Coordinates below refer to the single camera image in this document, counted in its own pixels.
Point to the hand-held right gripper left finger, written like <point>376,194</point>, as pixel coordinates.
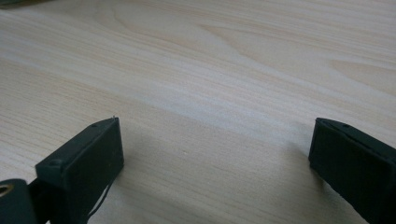
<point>84,161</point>

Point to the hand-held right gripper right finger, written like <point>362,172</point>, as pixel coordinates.
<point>355,168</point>

